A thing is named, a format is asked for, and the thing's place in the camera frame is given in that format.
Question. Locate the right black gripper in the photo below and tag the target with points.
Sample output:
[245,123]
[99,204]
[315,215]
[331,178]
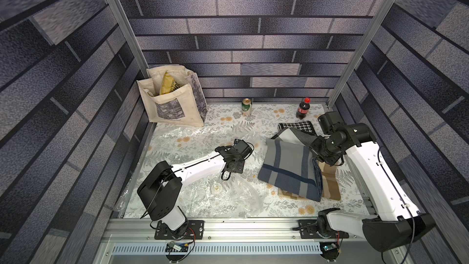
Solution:
[323,154]

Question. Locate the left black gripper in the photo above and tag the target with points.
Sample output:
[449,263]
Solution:
[242,167]

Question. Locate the black white houndstooth scarf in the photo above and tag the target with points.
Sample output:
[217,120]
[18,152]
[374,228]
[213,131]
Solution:
[306,127]

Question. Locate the clear plastic vacuum bag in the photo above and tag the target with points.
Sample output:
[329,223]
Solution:
[208,191]

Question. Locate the brown plaid scarf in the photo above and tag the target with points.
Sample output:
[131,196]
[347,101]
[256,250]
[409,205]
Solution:
[329,182]

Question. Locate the blue grey plaid scarf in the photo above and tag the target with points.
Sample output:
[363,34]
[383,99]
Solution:
[292,168]

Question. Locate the grey white scarf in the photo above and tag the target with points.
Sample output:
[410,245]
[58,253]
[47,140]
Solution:
[295,136]

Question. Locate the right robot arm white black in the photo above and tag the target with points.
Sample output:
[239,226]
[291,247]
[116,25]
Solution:
[398,221]

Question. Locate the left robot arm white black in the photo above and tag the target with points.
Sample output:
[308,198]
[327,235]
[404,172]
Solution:
[160,190]

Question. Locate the cream canvas tote bag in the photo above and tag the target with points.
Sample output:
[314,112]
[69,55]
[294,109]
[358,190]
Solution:
[184,106]

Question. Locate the cola bottle red cap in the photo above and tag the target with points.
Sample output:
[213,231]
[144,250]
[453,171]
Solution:
[303,108]

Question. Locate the green beverage can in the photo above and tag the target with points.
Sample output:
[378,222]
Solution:
[246,107]

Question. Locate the yellow snack packet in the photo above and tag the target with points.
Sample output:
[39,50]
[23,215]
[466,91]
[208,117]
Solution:
[168,84]

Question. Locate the right circuit board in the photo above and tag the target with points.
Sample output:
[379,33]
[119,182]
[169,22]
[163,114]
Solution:
[329,251]

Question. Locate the circuit board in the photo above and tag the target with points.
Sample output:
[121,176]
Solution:
[176,247]
[329,251]

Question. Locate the left circuit board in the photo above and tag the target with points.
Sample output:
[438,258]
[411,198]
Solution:
[176,247]

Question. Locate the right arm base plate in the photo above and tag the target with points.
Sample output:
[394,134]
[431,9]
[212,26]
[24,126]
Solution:
[308,230]

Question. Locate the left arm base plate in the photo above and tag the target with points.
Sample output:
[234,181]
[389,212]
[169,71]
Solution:
[193,229]

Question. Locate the aluminium front rail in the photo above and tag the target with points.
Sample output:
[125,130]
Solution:
[215,230]

